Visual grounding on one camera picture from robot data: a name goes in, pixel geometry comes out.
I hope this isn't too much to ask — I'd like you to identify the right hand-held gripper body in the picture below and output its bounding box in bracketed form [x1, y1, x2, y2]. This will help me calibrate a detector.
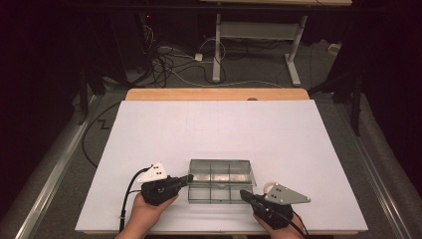
[252, 183, 312, 231]

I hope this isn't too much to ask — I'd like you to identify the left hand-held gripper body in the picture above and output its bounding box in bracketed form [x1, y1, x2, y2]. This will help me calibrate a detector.
[136, 161, 182, 206]

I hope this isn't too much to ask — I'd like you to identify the beige beaded bracelet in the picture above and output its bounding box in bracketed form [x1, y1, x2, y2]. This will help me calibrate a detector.
[263, 181, 279, 194]

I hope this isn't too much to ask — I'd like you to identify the transparent grey compartment box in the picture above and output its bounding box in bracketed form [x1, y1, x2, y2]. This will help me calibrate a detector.
[187, 158, 258, 204]

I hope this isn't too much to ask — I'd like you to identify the person's right hand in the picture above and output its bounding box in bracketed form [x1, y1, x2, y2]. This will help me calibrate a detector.
[253, 213, 307, 239]

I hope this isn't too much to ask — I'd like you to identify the person's left hand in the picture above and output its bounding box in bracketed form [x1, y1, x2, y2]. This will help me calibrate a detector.
[127, 193, 179, 234]

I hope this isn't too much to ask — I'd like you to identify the white board sheet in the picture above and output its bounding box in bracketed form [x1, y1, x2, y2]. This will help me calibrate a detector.
[75, 99, 368, 232]

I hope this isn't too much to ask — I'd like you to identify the wooden table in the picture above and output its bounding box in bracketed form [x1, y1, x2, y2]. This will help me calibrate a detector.
[83, 88, 359, 237]

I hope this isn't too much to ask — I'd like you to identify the black metal stand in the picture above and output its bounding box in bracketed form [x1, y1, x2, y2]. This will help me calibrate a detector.
[308, 66, 363, 137]

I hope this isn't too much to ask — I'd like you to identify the white metal desk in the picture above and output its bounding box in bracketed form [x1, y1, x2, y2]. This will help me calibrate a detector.
[199, 0, 353, 88]

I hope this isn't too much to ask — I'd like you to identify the beige power strip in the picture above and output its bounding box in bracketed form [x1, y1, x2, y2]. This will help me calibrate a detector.
[327, 43, 342, 57]

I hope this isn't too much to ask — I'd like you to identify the long black floor cable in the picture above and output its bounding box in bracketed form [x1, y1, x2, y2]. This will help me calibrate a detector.
[81, 101, 122, 168]

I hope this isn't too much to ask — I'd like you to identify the aluminium floor rail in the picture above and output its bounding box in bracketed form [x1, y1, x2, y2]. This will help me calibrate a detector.
[334, 103, 413, 239]
[14, 94, 101, 239]

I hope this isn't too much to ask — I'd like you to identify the white floor cable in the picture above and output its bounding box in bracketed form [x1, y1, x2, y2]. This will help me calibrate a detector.
[170, 68, 285, 89]

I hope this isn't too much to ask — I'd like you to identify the tangle of black floor cables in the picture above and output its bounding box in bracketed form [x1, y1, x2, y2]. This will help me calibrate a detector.
[141, 23, 215, 89]

